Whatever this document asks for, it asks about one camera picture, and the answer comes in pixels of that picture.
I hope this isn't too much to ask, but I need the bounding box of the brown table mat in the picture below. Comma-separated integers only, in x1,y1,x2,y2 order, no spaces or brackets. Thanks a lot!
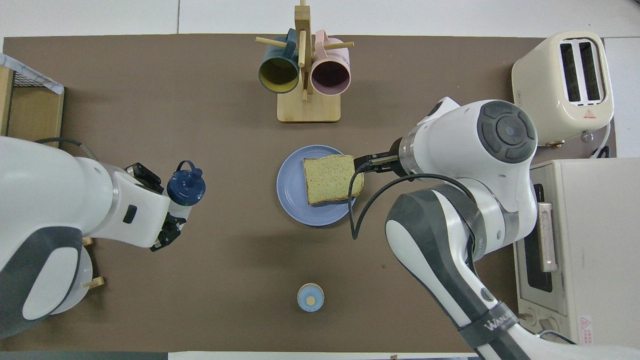
0,34,617,353

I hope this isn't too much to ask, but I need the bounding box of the wooden shelf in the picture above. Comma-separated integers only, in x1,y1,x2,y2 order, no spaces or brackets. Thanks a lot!
0,65,66,151

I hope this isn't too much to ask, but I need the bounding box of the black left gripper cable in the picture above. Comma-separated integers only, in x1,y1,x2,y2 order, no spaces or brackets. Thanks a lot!
35,137,101,162

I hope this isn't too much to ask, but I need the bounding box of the wooden plate rack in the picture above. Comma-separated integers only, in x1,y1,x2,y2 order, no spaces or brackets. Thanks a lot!
80,237,106,291

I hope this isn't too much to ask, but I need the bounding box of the toasted bread slice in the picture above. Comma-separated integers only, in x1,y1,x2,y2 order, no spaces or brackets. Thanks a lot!
303,154,365,206

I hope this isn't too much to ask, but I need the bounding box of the blue round plate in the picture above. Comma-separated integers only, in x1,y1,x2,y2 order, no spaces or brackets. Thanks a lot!
276,145,359,227

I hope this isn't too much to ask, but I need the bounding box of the pink ribbed mug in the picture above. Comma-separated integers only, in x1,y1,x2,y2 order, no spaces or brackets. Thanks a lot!
310,30,352,97

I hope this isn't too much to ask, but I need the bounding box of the wooden mug tree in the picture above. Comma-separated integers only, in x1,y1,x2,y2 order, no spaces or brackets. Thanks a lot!
255,0,355,124

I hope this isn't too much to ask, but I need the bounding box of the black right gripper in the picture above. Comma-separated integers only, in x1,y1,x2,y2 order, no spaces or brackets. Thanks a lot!
353,137,412,179

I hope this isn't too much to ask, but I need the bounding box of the cream two-slot toaster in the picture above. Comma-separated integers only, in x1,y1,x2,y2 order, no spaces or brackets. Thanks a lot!
511,31,615,147

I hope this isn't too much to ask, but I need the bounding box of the white toaster oven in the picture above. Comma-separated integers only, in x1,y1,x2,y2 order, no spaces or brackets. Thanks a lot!
512,158,640,352

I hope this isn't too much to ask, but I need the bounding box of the dark teal mug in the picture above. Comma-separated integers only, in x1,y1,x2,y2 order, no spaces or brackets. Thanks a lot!
258,28,301,95

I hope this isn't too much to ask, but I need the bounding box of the seasoning bottle with blue cap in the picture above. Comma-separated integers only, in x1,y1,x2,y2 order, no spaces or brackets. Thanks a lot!
166,160,207,224

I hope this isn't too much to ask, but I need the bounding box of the black wire basket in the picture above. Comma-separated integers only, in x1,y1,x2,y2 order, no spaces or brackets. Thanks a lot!
10,70,52,89

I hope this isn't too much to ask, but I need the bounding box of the grey round plate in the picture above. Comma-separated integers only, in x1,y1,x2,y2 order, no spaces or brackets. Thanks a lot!
50,245,94,316

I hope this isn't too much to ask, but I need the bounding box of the white toaster power cable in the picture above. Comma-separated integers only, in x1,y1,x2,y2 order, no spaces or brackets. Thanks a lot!
590,122,614,160

